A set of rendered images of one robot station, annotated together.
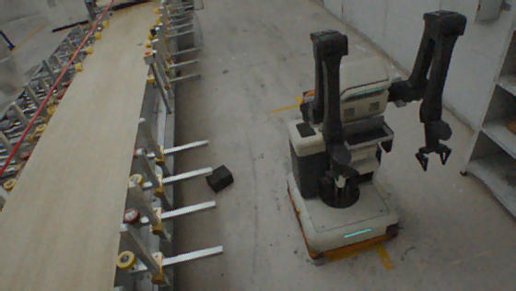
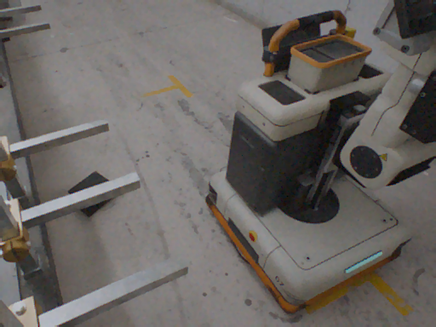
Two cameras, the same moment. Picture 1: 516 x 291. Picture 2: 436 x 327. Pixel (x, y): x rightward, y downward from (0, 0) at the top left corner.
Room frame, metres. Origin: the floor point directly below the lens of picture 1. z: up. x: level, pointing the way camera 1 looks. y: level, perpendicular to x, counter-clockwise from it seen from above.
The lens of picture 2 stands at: (0.78, 0.40, 1.41)
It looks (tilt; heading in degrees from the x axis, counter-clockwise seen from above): 43 degrees down; 342
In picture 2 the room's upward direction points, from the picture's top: 4 degrees counter-clockwise
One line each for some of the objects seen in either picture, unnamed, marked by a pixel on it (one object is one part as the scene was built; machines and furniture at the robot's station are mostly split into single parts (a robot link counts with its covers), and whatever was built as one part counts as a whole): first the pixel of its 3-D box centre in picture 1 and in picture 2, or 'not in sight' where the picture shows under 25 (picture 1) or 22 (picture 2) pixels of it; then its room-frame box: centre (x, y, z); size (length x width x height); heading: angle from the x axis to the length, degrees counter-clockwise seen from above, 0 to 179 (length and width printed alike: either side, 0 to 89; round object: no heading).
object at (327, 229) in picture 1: (338, 203); (297, 214); (1.44, -0.49, 0.16); 0.67 x 0.64 x 0.25; 3
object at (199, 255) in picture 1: (176, 261); not in sight; (0.81, 0.47, 0.80); 0.43 x 0.03 x 0.04; 94
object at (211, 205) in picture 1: (173, 215); (77, 312); (1.06, 0.48, 0.83); 0.43 x 0.03 x 0.04; 94
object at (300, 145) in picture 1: (334, 151); (308, 132); (1.53, -0.48, 0.59); 0.55 x 0.34 x 0.83; 93
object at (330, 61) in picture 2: not in sight; (325, 63); (1.55, -0.48, 0.87); 0.23 x 0.15 x 0.11; 93
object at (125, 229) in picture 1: (147, 259); not in sight; (0.77, 0.55, 0.92); 0.04 x 0.04 x 0.48; 4
